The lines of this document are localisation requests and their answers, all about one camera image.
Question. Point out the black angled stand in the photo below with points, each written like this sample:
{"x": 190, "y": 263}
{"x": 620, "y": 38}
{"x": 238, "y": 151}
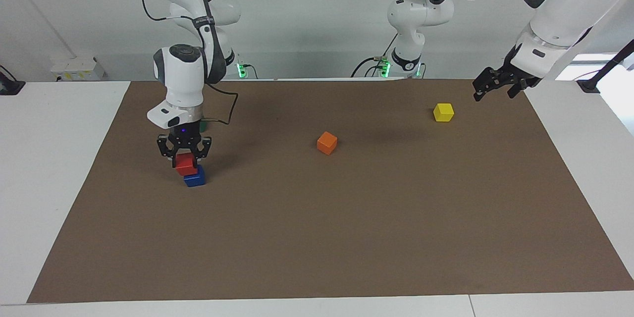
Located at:
{"x": 607, "y": 67}

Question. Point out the blue cube block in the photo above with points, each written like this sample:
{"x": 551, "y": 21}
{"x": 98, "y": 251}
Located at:
{"x": 195, "y": 180}

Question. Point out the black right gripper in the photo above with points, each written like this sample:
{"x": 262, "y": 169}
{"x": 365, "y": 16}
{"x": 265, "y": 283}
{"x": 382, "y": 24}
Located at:
{"x": 184, "y": 136}

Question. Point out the black table clamp mount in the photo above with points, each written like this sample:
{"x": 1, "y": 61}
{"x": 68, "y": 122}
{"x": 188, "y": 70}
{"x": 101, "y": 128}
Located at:
{"x": 10, "y": 86}

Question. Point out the brown table mat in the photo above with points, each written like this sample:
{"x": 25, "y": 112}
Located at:
{"x": 317, "y": 233}

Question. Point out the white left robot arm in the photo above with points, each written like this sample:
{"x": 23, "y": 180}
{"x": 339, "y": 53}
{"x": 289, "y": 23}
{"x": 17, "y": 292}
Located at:
{"x": 564, "y": 5}

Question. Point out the orange cube block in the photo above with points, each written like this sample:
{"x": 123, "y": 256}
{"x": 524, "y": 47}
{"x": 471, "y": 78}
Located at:
{"x": 327, "y": 143}

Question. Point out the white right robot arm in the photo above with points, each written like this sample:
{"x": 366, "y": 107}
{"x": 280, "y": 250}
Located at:
{"x": 183, "y": 79}

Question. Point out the yellow cube block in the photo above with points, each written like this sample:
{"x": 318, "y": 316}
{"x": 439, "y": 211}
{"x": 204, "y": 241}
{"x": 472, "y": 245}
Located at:
{"x": 443, "y": 113}

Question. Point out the green cube block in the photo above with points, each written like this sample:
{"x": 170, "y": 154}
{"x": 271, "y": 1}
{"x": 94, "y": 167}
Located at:
{"x": 204, "y": 126}

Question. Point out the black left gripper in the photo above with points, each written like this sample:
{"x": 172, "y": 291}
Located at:
{"x": 517, "y": 72}

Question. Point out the white power strip box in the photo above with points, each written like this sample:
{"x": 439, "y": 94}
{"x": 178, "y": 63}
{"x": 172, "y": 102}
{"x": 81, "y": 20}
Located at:
{"x": 77, "y": 69}

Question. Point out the red cube block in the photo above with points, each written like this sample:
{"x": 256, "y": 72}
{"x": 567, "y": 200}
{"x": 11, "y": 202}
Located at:
{"x": 186, "y": 164}

